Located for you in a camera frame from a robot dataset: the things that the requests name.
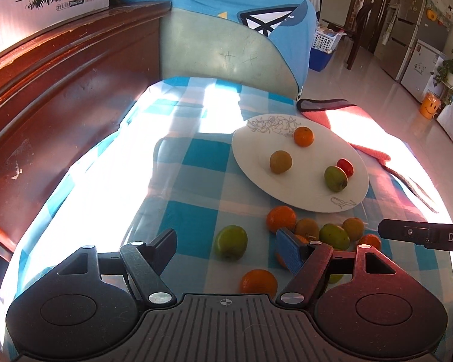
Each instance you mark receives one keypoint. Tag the blue checkered tablecloth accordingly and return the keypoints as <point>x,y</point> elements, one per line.
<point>67,296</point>

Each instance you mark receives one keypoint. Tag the orange smiley bucket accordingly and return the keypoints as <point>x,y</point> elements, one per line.
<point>429,106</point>

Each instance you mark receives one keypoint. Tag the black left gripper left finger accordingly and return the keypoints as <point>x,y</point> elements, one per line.
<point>145,262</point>

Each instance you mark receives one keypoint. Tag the blue green cushioned chair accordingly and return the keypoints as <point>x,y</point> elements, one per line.
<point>264,44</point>

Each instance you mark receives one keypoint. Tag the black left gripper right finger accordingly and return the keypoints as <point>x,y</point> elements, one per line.
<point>308,263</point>

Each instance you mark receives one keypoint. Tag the brown kiwi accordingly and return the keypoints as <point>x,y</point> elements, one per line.
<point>307,228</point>
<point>280,162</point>
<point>354,227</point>

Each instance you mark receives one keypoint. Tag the wooden headboard furniture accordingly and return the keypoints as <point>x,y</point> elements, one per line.
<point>60,94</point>

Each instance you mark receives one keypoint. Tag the green round fruit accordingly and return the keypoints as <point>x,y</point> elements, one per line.
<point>231,243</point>

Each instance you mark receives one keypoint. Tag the small white fridge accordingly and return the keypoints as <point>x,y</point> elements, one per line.
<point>419,77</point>

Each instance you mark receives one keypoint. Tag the white laundry basket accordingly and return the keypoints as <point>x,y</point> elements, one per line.
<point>326,40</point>

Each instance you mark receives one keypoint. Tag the orange tangerine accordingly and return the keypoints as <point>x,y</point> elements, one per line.
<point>303,136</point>
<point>259,281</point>
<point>281,217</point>
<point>372,240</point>

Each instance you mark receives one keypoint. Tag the silver refrigerator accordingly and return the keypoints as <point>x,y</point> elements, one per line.
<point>427,20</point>

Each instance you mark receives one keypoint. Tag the brown kiwi back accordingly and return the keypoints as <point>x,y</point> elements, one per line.
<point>307,228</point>

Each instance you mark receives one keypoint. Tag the red tomato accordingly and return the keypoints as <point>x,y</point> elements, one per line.
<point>301,239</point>
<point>346,166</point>

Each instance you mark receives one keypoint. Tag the dark wooden chair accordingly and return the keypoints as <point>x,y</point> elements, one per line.
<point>362,18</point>

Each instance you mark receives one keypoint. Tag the white decorated plate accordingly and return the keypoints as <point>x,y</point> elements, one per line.
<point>303,185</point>

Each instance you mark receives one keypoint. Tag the green jujube back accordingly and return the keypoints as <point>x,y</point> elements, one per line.
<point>335,236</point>

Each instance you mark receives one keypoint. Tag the green jujube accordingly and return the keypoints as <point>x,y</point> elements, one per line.
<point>335,236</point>
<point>335,178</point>
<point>335,278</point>

